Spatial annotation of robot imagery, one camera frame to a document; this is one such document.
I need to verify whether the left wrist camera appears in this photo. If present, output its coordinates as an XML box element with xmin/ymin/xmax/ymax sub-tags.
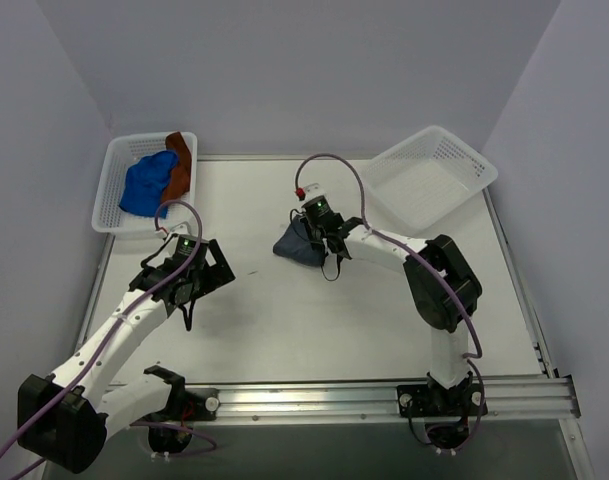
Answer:
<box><xmin>154</xmin><ymin>221</ymin><xmax>197</xmax><ymax>241</ymax></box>

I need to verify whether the right white plastic basket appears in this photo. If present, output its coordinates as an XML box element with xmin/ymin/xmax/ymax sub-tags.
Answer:
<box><xmin>360</xmin><ymin>125</ymin><xmax>498</xmax><ymax>234</ymax></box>

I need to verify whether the bright blue towel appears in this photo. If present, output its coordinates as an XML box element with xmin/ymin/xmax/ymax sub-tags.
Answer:
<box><xmin>119</xmin><ymin>150</ymin><xmax>179</xmax><ymax>218</ymax></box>

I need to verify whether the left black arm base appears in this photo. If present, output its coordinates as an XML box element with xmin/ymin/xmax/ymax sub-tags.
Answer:
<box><xmin>138</xmin><ymin>365</ymin><xmax>220</xmax><ymax>457</ymax></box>

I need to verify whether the dark navy towel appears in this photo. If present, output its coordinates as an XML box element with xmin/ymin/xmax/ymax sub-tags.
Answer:
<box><xmin>272</xmin><ymin>215</ymin><xmax>325</xmax><ymax>268</ymax></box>

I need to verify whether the aluminium front rail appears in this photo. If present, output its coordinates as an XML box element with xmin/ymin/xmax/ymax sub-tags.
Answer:
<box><xmin>37</xmin><ymin>377</ymin><xmax>580</xmax><ymax>429</ymax></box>

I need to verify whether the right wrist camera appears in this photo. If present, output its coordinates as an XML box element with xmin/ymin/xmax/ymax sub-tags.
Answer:
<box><xmin>295</xmin><ymin>183</ymin><xmax>327</xmax><ymax>203</ymax></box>

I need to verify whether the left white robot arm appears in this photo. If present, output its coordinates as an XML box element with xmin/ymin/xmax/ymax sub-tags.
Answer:
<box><xmin>16</xmin><ymin>235</ymin><xmax>235</xmax><ymax>473</ymax></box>

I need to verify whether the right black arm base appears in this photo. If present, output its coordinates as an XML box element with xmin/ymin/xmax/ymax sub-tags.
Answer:
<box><xmin>396</xmin><ymin>372</ymin><xmax>488</xmax><ymax>455</ymax></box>

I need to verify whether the brown towel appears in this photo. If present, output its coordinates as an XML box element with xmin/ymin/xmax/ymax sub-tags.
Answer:
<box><xmin>161</xmin><ymin>132</ymin><xmax>192</xmax><ymax>203</ymax></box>

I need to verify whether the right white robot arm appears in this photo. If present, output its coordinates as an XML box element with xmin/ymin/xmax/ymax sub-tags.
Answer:
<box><xmin>296</xmin><ymin>188</ymin><xmax>482</xmax><ymax>390</ymax></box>

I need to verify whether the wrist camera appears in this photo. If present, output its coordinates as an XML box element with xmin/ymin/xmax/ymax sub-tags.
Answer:
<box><xmin>295</xmin><ymin>183</ymin><xmax>327</xmax><ymax>203</ymax></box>
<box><xmin>154</xmin><ymin>221</ymin><xmax>197</xmax><ymax>241</ymax></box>

